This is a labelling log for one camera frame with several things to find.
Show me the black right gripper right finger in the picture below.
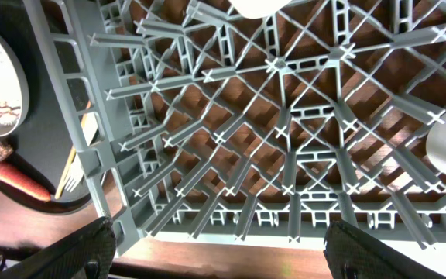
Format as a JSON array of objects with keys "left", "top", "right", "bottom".
[{"left": 324, "top": 220, "right": 443, "bottom": 279}]

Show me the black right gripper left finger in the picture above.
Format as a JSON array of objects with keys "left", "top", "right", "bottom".
[{"left": 0, "top": 217, "right": 116, "bottom": 279}]

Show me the white plastic fork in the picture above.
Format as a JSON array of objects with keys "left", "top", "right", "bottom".
[{"left": 64, "top": 113, "right": 98, "bottom": 193}]

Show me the grey dishwasher rack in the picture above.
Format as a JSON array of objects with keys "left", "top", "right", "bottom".
[{"left": 24, "top": 1, "right": 446, "bottom": 256}]

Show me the orange carrot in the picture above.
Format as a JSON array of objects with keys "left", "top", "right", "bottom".
[{"left": 0, "top": 161, "right": 51, "bottom": 202}]

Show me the round black tray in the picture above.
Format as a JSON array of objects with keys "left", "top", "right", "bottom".
[{"left": 0, "top": 1, "right": 91, "bottom": 215}]

